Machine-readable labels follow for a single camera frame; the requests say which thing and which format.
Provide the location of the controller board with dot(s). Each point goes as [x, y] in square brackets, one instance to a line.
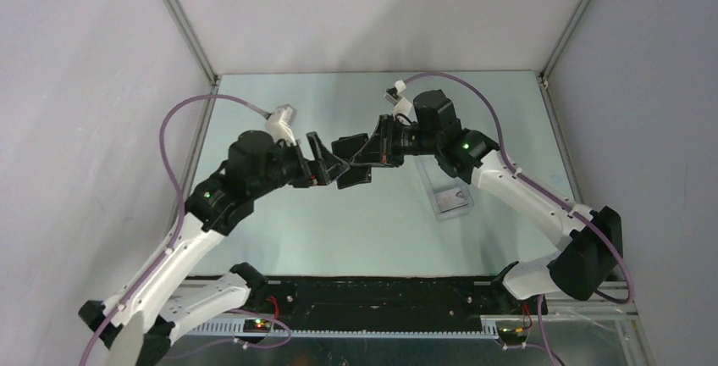
[513, 337]
[256, 326]

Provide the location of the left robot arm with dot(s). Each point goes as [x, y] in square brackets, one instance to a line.
[142, 319]

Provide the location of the left controller board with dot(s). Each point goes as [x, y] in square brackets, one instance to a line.
[256, 326]

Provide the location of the right aluminium frame post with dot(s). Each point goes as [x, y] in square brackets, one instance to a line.
[567, 33]

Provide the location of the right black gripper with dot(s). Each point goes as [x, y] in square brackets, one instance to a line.
[379, 150]

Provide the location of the clear plastic card tray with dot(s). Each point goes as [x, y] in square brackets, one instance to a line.
[435, 180]

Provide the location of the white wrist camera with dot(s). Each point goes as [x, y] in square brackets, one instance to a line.
[279, 124]
[401, 105]

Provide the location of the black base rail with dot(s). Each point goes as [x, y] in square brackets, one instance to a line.
[384, 304]

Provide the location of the right controller board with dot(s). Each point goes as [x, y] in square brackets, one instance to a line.
[513, 337]

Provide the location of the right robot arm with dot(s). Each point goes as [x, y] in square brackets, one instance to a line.
[587, 241]

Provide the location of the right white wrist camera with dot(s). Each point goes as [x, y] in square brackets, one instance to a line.
[401, 105]

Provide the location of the left aluminium frame post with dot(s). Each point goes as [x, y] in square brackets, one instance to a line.
[191, 39]

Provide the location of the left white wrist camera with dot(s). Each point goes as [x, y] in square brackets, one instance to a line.
[279, 124]

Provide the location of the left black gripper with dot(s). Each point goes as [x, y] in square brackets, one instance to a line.
[329, 166]

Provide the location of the aluminium frame post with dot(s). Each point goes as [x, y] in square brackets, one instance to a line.
[191, 39]
[567, 33]

